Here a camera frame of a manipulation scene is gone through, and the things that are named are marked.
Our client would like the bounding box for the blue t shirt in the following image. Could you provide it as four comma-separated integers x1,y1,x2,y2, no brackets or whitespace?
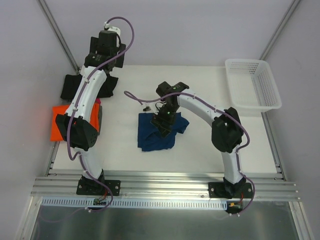
137,112,190,152

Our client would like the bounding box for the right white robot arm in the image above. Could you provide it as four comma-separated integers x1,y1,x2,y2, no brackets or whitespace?
151,81,244,198

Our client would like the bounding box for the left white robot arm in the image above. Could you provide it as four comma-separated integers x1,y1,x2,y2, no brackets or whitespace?
55,26,126,194

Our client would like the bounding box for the left corner aluminium profile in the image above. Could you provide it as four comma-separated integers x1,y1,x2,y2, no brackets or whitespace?
36,0,80,73

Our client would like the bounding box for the corner aluminium profile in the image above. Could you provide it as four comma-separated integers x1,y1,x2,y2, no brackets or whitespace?
36,0,80,73
259,0,303,61

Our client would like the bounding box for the pink folded t shirt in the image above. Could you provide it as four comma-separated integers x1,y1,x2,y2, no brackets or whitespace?
95,98,101,105

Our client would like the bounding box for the black folded t shirt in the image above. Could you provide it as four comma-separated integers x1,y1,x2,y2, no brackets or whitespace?
60,74,118,102

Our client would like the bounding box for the grey folded t shirt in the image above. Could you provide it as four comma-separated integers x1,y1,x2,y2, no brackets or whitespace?
97,105,103,135

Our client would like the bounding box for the white plastic basket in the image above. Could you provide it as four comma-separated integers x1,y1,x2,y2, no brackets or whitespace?
224,58,282,115

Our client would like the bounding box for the orange folded t shirt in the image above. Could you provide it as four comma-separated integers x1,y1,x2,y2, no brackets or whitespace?
50,103,99,142

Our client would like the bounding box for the right corner aluminium profile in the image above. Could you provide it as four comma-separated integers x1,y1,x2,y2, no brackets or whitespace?
259,0,303,61

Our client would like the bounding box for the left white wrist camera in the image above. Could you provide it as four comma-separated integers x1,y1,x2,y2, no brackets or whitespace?
102,21,121,37

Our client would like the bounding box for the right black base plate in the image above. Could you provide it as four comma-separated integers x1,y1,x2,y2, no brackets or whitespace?
208,181,254,199

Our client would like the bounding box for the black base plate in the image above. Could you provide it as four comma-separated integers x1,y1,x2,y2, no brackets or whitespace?
208,181,254,199
76,177,121,196

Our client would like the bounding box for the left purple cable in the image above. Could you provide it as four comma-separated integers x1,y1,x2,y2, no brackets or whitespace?
66,16,136,161

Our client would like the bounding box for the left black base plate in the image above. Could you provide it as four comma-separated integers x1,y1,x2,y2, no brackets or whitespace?
76,177,121,196

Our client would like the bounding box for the aluminium mounting rail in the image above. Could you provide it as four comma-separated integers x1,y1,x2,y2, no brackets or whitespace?
31,169,302,202

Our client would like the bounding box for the white slotted cable duct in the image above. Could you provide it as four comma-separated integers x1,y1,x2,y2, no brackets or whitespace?
41,197,227,210

